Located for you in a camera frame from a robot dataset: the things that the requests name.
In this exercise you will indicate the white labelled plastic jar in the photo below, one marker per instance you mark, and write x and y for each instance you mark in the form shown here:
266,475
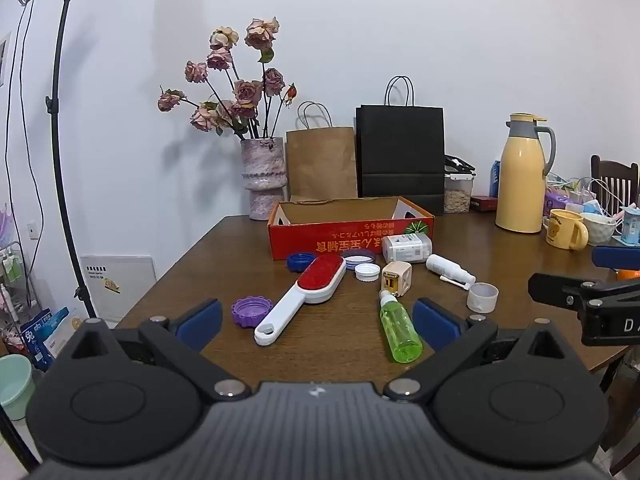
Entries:
406,248

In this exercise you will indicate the white flat board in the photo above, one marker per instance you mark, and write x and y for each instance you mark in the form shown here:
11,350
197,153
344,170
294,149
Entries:
117,285

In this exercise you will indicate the beige cube charger plug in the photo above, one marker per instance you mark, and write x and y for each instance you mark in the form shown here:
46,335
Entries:
396,279

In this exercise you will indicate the red cardboard box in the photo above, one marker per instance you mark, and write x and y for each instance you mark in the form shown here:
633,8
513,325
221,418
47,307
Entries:
325,242

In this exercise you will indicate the blue plastic cap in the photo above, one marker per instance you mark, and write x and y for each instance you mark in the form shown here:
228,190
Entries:
299,262

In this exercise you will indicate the blue tissue packages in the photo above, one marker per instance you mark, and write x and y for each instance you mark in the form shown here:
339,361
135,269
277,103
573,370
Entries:
42,335

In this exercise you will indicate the large blue-rimmed white lid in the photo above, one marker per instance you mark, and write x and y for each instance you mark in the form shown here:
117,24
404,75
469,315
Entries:
361,260

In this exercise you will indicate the clear food container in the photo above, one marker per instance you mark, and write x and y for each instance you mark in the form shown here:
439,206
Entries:
457,195

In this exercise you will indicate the yellow mug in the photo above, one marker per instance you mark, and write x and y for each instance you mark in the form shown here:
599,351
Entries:
562,230

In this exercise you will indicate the white spray bottle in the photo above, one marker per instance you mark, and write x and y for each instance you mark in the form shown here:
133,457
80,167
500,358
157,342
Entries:
447,267

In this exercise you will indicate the brown paper bag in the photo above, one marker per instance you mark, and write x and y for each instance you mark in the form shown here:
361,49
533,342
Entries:
320,165

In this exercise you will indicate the blue drink can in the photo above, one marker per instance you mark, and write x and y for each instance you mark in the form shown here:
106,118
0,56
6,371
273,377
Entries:
495,180

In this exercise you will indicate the dark red small box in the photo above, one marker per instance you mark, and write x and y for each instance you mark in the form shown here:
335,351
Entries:
484,203

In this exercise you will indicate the mottled pink ceramic vase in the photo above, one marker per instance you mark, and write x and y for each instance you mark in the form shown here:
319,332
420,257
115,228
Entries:
264,180

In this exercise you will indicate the green plastic bucket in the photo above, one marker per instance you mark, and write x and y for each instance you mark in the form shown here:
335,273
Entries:
15,385

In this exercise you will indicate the black light stand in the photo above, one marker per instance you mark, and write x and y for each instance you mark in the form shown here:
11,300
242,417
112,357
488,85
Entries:
59,135

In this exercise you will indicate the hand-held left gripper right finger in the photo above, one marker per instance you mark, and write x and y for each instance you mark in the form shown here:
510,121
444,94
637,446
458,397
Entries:
436,324

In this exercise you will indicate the purple plastic cap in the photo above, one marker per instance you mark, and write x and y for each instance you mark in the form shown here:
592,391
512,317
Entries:
250,313

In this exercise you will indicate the dried pink roses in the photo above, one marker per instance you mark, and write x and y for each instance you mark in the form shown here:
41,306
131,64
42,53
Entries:
245,92

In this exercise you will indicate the white cotton swab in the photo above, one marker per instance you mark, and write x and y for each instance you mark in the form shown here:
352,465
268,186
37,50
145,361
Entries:
452,281

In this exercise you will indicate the small blue carton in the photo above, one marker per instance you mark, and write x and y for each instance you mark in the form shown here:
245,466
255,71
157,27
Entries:
631,225

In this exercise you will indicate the white red lint brush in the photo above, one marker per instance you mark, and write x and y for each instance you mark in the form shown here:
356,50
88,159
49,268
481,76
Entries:
300,295

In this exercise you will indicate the white ribbed screw cap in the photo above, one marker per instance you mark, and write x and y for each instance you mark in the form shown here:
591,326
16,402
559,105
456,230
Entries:
367,273

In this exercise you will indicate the white patterned bowl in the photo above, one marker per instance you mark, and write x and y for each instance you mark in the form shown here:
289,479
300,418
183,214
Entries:
600,230

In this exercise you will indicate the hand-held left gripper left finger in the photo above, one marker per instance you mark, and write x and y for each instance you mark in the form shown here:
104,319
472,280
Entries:
200,322

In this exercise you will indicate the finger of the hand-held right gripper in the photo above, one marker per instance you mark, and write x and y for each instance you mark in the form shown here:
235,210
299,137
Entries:
550,290
620,258

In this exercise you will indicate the white cylindrical cup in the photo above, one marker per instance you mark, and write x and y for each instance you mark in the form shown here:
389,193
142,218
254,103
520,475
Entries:
482,299

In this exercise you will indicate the dark wooden chair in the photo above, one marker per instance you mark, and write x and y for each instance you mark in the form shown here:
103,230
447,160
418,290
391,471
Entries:
617,177

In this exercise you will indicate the yellow thermos jug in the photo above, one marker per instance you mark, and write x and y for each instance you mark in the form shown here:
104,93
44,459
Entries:
520,180

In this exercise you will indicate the black tripod leg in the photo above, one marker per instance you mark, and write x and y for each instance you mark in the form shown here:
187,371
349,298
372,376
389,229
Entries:
15,440

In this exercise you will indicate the black paper bag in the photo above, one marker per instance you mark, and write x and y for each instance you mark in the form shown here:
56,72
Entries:
400,155

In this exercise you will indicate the green spray bottle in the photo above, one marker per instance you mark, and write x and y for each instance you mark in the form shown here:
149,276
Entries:
401,332

